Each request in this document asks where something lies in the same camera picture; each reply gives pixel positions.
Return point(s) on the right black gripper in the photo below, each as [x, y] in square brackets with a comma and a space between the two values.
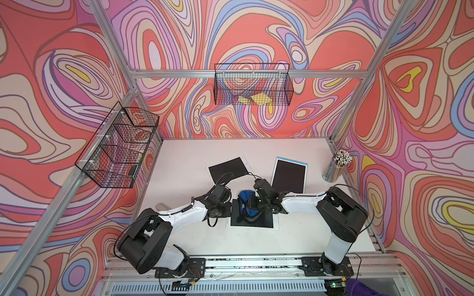
[252, 200]

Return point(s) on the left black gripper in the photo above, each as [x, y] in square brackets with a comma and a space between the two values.
[228, 205]

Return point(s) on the blue microfibre cloth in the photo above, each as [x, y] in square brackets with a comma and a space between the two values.
[246, 213]

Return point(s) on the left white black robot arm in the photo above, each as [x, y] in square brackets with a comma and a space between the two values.
[145, 242]

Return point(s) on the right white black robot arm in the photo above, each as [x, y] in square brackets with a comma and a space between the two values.
[344, 216]

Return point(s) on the white tablet at back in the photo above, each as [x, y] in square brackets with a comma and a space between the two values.
[226, 171]

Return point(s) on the blue-edged white drawing tablet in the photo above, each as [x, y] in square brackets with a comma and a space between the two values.
[289, 175]

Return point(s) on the cup of pencils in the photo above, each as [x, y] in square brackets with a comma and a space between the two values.
[340, 160]

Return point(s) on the yellow sticky notes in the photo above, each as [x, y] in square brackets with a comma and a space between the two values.
[257, 99]

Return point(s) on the purple cloth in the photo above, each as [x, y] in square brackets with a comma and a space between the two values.
[358, 288]

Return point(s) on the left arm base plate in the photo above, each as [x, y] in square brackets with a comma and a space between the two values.
[193, 268]

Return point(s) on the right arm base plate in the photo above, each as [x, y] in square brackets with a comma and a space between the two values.
[320, 266]

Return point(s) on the black wire basket left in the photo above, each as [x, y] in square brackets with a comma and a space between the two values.
[115, 153]

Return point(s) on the black wire basket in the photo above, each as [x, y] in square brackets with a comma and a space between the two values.
[115, 153]
[232, 80]

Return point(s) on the black wire basket back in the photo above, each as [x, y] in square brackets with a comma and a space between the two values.
[232, 80]

